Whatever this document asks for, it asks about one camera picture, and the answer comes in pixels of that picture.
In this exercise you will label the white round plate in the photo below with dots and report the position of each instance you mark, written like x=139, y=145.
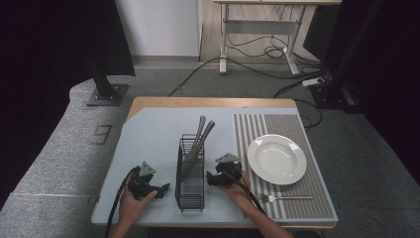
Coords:
x=276, y=159

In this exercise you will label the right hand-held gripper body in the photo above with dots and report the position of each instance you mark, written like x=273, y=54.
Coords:
x=229, y=167

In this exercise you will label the black curtain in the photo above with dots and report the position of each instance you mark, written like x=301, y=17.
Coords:
x=393, y=82
x=43, y=82

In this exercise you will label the white wall panel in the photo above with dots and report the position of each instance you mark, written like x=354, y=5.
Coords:
x=158, y=26

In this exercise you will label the silver metal fork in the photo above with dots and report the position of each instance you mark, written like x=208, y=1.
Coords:
x=290, y=198

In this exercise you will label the silver metal cutlery piece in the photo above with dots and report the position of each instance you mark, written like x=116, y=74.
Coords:
x=204, y=132
x=198, y=132

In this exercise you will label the light blue table mat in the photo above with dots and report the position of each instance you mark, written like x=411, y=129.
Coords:
x=155, y=139

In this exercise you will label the person's left hand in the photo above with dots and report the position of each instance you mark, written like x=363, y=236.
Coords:
x=132, y=208

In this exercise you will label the black stand with dark base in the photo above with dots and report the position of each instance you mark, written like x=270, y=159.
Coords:
x=333, y=89

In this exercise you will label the black stand with base plate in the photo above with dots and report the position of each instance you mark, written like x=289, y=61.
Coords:
x=105, y=92

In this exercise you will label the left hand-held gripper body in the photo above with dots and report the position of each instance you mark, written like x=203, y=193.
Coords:
x=140, y=185

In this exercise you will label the person's right hand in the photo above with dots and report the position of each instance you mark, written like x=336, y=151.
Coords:
x=238, y=195

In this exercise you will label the white metal frame desk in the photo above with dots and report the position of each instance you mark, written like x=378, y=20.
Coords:
x=264, y=27

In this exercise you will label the grey floor socket cover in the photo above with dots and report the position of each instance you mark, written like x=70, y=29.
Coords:
x=101, y=134

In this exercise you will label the white power strip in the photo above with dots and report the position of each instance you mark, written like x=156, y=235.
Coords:
x=313, y=81

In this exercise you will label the grey striped placemat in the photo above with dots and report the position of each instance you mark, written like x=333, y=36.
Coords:
x=313, y=185

